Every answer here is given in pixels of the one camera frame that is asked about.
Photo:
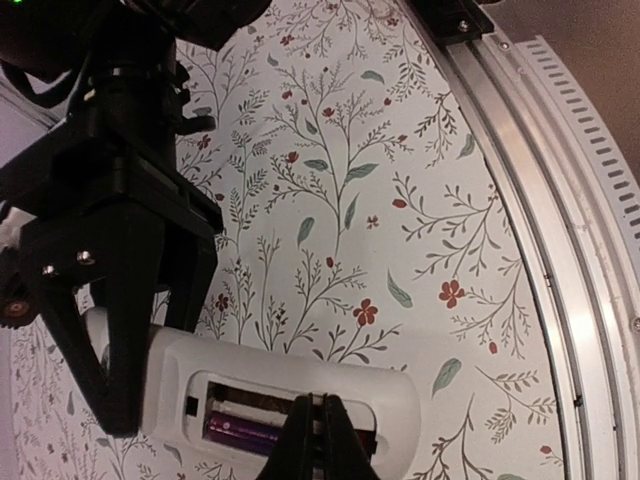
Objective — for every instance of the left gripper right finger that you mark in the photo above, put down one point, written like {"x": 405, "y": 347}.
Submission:
{"x": 344, "y": 456}

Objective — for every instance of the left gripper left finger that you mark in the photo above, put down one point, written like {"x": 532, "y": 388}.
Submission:
{"x": 292, "y": 455}

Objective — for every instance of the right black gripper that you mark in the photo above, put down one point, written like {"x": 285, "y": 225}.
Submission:
{"x": 93, "y": 278}

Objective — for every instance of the black battery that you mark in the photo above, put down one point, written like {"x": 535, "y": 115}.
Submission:
{"x": 240, "y": 434}

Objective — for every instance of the white remote control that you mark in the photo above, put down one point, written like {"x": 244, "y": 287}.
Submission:
{"x": 188, "y": 377}

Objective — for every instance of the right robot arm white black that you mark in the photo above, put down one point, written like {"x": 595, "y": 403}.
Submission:
{"x": 116, "y": 58}

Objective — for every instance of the front aluminium rail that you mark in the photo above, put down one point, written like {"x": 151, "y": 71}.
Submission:
{"x": 574, "y": 205}

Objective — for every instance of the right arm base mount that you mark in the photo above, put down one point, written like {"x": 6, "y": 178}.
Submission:
{"x": 451, "y": 22}

